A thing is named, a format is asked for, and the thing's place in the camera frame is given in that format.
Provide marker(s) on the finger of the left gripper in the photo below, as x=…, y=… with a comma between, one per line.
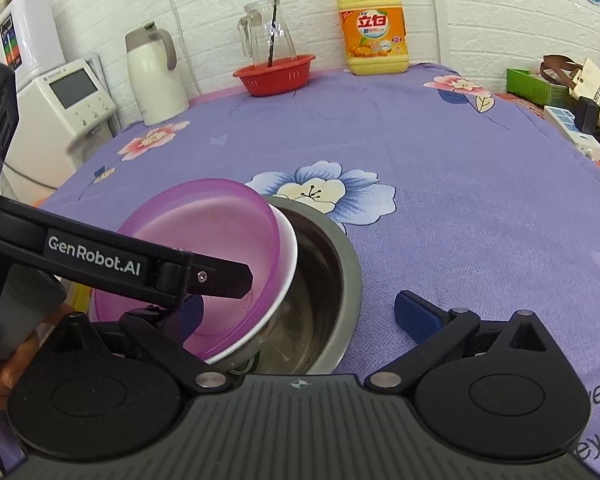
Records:
x=112, y=262

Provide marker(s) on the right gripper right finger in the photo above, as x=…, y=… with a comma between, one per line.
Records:
x=437, y=334

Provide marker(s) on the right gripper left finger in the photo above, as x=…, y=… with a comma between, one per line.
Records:
x=160, y=334

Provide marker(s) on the purple plastic bowl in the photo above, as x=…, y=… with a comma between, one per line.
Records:
x=222, y=219

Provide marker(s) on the yellow plastic plate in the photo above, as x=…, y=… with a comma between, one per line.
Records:
x=79, y=297

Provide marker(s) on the stainless steel bowl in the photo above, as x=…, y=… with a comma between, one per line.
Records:
x=321, y=309

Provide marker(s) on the white red-patterned bowl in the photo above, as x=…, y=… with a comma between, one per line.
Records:
x=253, y=341

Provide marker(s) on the person's left hand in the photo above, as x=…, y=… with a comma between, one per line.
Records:
x=12, y=369

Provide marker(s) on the white water dispenser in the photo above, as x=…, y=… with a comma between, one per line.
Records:
x=63, y=120

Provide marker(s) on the white water purifier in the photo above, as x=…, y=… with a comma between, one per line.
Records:
x=29, y=40

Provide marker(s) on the white thermos jug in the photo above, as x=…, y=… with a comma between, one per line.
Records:
x=157, y=87

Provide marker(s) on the red plastic colander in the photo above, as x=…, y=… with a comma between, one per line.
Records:
x=284, y=75

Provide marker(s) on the purple floral tablecloth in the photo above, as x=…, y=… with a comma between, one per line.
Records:
x=478, y=206

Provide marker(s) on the white power strip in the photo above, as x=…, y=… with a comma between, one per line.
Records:
x=563, y=120

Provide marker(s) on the black stirring stick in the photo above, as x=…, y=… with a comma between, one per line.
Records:
x=273, y=30

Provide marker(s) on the green box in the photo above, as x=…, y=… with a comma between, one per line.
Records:
x=537, y=90

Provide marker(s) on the glass pitcher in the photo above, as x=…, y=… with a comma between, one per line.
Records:
x=254, y=28

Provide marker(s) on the black power adapter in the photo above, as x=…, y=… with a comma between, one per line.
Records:
x=586, y=115

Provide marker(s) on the yellow dish soap bottle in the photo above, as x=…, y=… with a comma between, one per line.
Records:
x=374, y=35

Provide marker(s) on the paper bag with brown handles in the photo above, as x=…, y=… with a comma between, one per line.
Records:
x=582, y=80

